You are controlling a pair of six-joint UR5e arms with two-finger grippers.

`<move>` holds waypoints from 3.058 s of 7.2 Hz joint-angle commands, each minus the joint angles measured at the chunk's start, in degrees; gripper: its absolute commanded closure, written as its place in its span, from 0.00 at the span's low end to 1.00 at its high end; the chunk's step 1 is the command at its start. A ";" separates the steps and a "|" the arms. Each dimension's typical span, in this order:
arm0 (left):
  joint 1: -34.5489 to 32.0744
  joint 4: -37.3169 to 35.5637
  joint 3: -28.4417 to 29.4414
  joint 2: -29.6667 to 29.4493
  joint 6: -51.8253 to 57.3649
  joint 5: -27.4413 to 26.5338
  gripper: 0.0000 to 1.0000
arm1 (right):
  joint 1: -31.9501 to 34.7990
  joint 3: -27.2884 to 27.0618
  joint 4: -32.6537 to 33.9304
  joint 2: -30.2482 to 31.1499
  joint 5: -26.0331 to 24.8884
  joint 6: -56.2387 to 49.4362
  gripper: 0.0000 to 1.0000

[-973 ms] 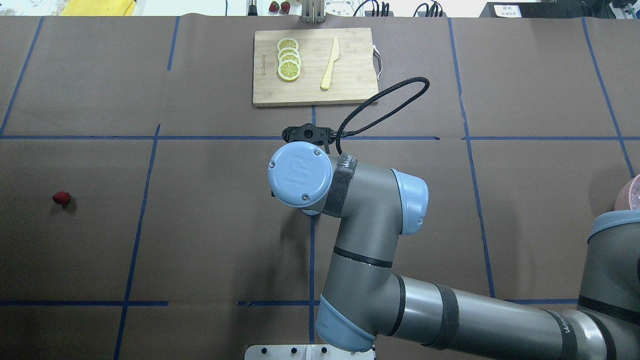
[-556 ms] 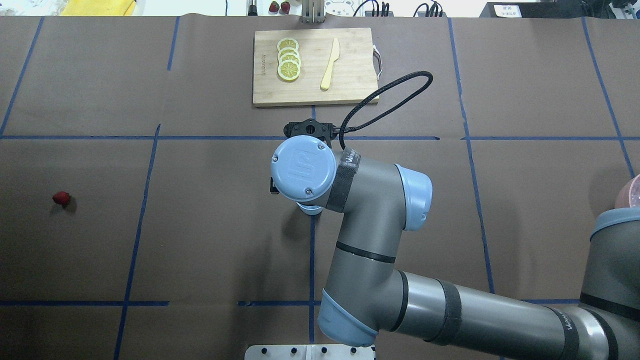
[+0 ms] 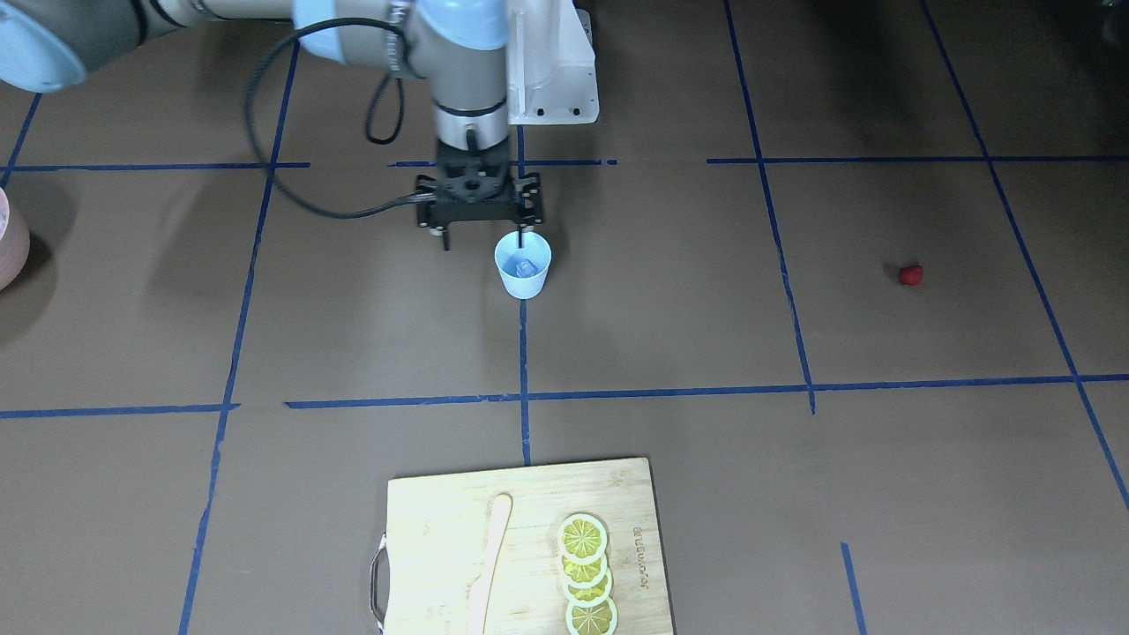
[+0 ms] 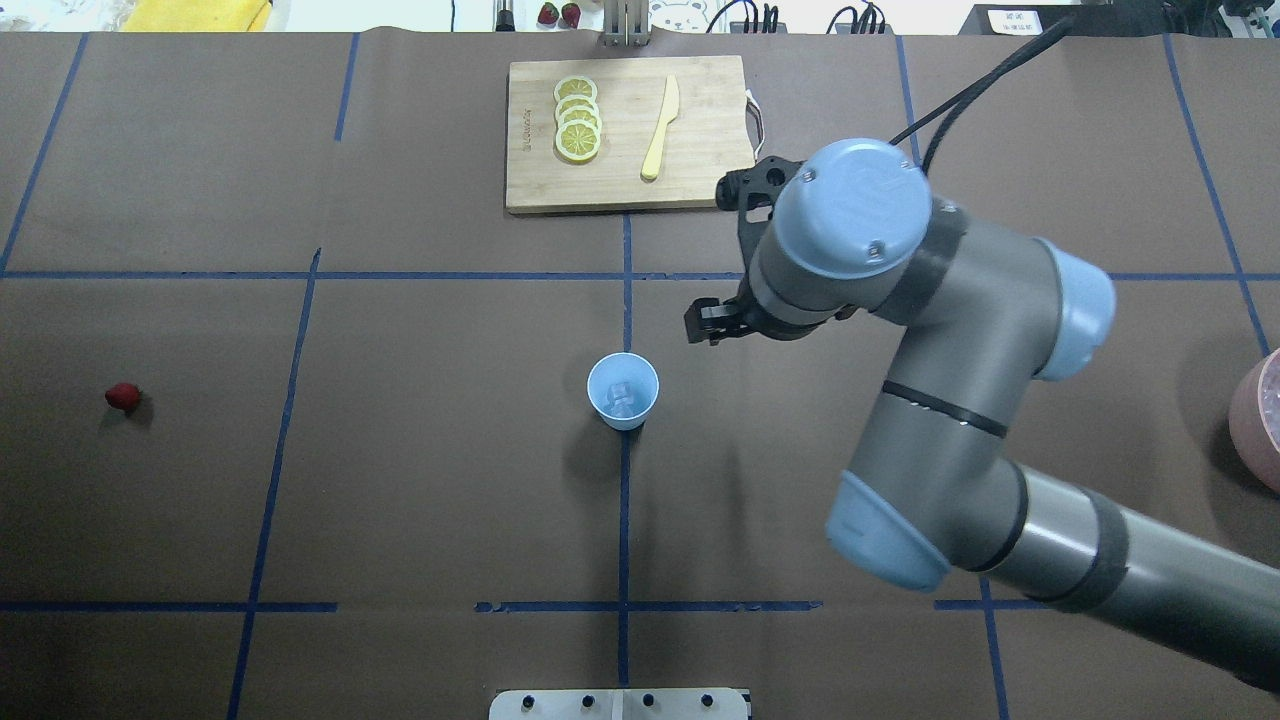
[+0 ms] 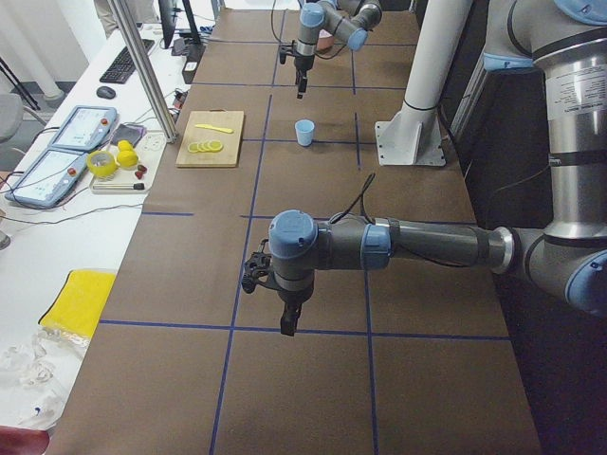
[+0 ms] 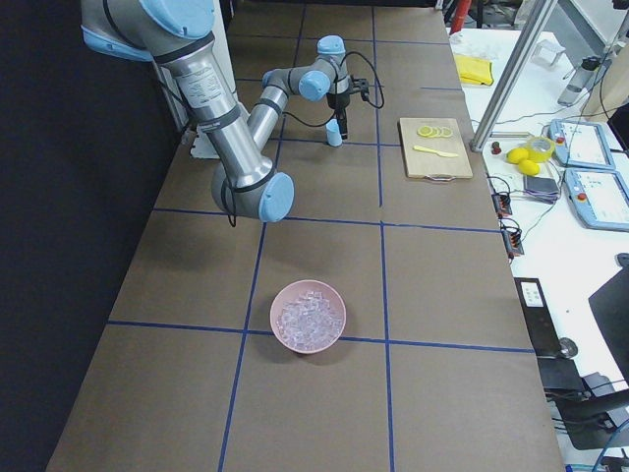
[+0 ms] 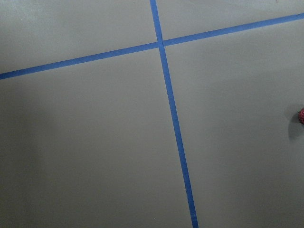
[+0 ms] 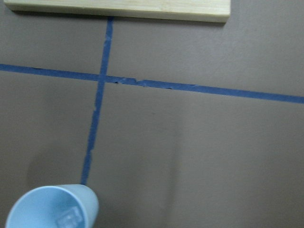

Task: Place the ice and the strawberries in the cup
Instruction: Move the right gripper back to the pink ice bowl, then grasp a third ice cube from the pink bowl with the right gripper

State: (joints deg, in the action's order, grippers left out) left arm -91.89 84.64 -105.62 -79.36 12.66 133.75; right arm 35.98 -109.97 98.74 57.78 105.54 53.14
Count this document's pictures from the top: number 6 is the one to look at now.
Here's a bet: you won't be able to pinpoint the lemon slices row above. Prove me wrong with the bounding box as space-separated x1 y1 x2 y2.
417 126 453 139

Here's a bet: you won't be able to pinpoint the teach pendant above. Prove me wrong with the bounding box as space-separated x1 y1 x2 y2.
547 119 615 170
564 168 628 232

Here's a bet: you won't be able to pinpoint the yellow tape roll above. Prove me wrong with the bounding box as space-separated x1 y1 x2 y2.
525 137 555 163

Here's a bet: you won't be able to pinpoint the lower teach pendant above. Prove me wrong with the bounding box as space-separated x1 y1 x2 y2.
564 168 628 232

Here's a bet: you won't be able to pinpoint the upper teach pendant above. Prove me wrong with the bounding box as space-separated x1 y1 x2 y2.
547 119 615 170

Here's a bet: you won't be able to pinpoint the yellow plastic knife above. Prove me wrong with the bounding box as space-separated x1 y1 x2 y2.
413 145 459 158

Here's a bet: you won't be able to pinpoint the yellow cloth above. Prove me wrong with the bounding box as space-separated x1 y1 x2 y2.
454 54 494 87

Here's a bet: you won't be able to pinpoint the yellow lemon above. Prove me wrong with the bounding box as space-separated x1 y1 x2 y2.
517 159 541 176
506 147 529 164

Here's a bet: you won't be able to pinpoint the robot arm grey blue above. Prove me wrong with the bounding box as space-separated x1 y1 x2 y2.
81 0 350 222

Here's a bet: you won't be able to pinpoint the clear plastic bags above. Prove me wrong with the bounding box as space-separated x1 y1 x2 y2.
449 30 500 60

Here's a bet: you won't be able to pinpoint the pink bowl with ice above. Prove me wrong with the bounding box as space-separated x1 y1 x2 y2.
269 279 347 355

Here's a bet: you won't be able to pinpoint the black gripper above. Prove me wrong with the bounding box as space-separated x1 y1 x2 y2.
326 91 351 139

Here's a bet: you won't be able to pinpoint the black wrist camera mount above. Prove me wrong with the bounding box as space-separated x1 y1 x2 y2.
347 75 370 101

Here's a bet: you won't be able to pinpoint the light blue plastic cup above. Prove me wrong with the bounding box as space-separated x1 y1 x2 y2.
325 118 343 148

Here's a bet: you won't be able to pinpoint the purple dark notebook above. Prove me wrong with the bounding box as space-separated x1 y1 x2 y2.
523 175 560 204

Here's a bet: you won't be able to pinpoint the wooden cutting board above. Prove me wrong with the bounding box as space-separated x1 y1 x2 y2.
398 117 473 182

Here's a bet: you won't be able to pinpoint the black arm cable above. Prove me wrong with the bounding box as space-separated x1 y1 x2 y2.
284 50 386 128

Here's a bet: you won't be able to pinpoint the aluminium frame post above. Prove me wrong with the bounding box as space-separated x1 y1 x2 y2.
470 0 558 152

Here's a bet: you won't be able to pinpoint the white pillar with base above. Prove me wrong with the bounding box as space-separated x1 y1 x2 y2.
191 0 238 159

